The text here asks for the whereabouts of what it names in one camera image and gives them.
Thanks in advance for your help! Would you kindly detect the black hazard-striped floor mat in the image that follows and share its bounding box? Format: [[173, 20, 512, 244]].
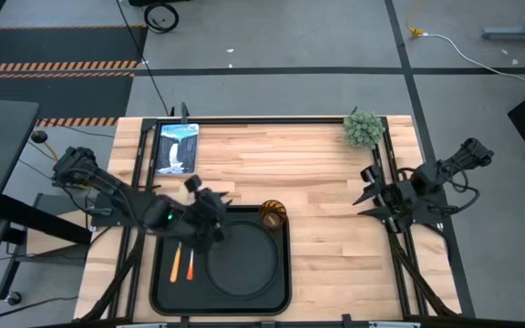
[[0, 24, 149, 128]]

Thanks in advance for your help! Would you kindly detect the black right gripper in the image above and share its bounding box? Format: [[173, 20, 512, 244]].
[[352, 179, 417, 234]]

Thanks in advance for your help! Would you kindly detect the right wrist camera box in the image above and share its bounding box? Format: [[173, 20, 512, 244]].
[[360, 164, 383, 185]]

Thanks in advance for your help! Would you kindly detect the black aluminium table frame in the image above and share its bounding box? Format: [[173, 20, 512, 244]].
[[77, 102, 464, 327]]

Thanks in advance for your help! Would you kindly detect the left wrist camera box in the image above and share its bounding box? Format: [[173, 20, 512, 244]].
[[183, 175, 203, 193]]

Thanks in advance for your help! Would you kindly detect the black rectangular tray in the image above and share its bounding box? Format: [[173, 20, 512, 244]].
[[149, 204, 293, 317]]

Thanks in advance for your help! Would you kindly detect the grey metal table leg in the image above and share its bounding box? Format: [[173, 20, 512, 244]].
[[480, 0, 525, 44]]

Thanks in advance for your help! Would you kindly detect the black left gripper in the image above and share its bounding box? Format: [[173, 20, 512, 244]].
[[182, 186, 234, 254]]

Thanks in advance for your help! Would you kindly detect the yellow cable plug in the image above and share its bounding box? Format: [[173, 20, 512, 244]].
[[405, 8, 426, 37]]

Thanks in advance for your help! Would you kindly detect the small green artificial plant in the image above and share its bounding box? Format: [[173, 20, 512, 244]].
[[342, 108, 386, 150]]

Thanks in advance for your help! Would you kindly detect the coiled black cable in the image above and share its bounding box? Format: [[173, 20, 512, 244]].
[[143, 2, 180, 35]]

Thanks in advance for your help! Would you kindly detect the white floor cable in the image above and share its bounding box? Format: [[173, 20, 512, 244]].
[[419, 32, 525, 95]]

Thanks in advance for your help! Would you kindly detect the red-orange handled cutlery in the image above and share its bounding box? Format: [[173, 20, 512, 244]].
[[185, 249, 196, 282]]

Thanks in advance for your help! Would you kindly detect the thin black floor cable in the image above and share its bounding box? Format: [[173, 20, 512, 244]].
[[115, 0, 172, 117]]

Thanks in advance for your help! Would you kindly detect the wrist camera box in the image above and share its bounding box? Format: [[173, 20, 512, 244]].
[[183, 175, 203, 193], [360, 164, 383, 185]]

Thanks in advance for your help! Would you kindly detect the waterfall picture card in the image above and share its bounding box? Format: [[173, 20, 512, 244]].
[[153, 122, 201, 177]]

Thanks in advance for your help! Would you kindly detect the black round plate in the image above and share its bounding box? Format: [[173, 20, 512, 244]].
[[204, 219, 282, 301]]

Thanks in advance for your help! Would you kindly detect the amber faceted glass cup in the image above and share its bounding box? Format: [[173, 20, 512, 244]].
[[259, 199, 289, 231]]

